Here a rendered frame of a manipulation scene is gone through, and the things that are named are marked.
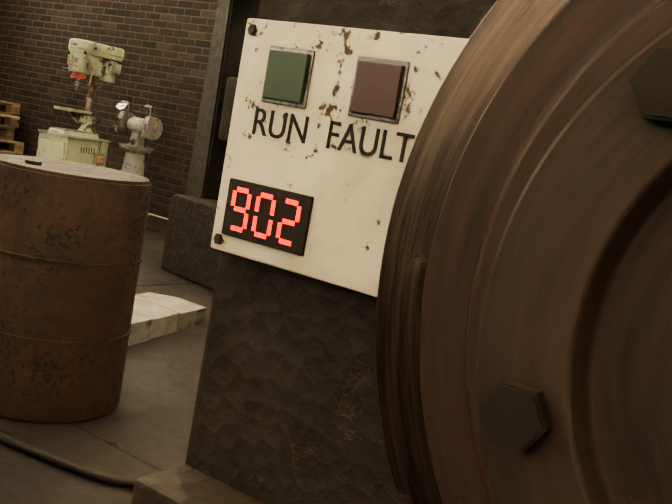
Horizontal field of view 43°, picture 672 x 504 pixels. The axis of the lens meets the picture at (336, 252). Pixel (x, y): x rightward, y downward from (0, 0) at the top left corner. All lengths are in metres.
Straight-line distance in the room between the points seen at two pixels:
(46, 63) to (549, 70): 10.60
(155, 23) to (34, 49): 2.03
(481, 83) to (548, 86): 0.04
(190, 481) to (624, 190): 0.50
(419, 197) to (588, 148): 0.14
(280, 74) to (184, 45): 8.63
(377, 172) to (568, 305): 0.31
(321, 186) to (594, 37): 0.29
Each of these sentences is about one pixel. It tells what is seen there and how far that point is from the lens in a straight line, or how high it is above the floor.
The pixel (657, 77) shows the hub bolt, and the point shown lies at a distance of 0.30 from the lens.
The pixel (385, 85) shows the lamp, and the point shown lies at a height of 1.20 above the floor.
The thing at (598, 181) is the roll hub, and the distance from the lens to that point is 0.30.
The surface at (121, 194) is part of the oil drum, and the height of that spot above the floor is 0.83.
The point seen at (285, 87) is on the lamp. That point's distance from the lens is 0.64.
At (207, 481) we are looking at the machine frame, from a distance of 0.73.
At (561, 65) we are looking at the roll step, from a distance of 0.39.
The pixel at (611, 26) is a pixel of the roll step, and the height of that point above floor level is 1.23.
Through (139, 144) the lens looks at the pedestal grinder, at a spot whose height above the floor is 0.73.
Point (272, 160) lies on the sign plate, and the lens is 0.65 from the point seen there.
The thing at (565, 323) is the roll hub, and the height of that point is 1.11.
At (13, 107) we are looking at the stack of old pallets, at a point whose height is 0.82.
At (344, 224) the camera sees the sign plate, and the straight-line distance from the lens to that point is 0.61.
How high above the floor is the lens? 1.16
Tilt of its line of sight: 8 degrees down
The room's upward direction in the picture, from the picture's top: 10 degrees clockwise
